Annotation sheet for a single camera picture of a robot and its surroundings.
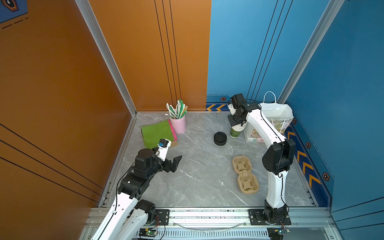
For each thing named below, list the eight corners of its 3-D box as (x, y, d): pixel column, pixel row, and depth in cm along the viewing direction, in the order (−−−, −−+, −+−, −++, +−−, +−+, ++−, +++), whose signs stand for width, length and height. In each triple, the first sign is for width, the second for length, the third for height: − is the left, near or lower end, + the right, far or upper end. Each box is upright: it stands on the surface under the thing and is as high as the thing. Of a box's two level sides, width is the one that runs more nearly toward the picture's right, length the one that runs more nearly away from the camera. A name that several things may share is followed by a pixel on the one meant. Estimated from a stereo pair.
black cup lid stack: (214, 145, 103) (214, 141, 98) (213, 136, 108) (214, 131, 103) (226, 145, 103) (227, 141, 98) (224, 136, 108) (225, 131, 103)
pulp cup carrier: (236, 194, 82) (238, 191, 77) (230, 160, 95) (232, 155, 90) (257, 194, 82) (261, 191, 77) (249, 160, 95) (252, 155, 90)
